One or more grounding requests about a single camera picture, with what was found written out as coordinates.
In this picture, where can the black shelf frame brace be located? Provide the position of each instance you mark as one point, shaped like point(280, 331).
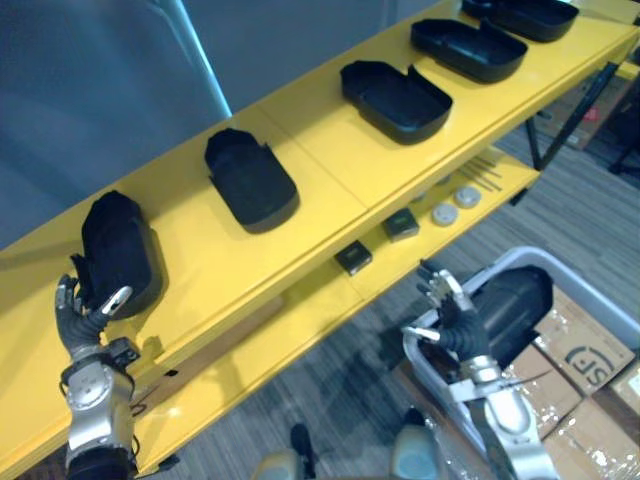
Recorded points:
point(570, 120)

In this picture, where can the small black square box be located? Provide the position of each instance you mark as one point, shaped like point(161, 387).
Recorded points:
point(354, 257)
point(401, 225)

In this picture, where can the black stand leg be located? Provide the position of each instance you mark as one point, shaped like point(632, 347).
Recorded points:
point(627, 150)

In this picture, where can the robot left leg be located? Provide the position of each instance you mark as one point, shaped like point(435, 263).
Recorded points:
point(287, 462)

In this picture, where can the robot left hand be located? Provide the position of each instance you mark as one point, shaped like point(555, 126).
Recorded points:
point(80, 330)

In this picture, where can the cardboard box wrapped in film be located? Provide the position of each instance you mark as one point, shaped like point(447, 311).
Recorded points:
point(595, 445)

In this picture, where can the yellow metal shelf unit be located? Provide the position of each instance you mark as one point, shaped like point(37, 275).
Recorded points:
point(325, 150)

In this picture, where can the robot right leg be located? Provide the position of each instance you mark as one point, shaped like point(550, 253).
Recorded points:
point(412, 450)

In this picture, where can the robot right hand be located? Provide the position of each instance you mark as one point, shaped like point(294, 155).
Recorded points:
point(462, 330)

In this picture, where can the black plastic housing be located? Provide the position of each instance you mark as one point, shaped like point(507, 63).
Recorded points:
point(515, 305)
point(250, 185)
point(400, 107)
point(470, 50)
point(120, 245)
point(535, 17)

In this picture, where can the grey plastic crate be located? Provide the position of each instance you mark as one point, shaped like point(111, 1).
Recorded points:
point(580, 282)

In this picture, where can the robot leg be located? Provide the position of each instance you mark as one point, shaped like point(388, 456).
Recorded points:
point(287, 462)
point(412, 450)

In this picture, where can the cardboard box with SF print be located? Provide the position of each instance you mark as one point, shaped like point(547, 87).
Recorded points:
point(590, 350)

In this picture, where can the round white disc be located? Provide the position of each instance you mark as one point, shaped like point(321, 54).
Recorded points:
point(467, 197)
point(444, 214)

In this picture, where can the bundle of thin metal rods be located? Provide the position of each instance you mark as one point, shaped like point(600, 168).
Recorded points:
point(482, 175)

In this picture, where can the cardboard box with red print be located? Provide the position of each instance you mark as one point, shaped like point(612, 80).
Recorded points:
point(617, 97)

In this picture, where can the plain cardboard box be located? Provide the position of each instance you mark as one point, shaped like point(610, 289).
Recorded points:
point(547, 390)

